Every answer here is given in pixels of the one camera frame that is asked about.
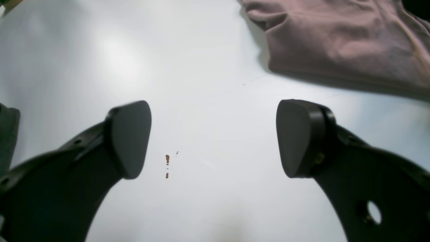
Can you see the dark grey T-shirt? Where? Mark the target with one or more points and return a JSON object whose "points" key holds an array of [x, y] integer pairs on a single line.
{"points": [[9, 125]]}

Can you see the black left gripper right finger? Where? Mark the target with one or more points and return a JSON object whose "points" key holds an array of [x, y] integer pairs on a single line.
{"points": [[378, 196]]}

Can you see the pink folded T-shirt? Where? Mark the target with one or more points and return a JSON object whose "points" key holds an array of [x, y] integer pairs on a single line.
{"points": [[376, 43]]}

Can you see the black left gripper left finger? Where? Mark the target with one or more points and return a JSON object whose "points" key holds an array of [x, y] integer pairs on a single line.
{"points": [[55, 196]]}

